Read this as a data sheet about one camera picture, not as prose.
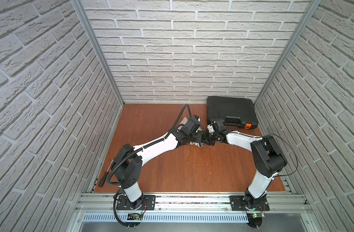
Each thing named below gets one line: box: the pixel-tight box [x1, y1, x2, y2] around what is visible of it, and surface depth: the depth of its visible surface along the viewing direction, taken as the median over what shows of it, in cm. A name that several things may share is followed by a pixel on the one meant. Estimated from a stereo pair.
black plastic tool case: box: [206, 95, 259, 130], surface depth 109 cm
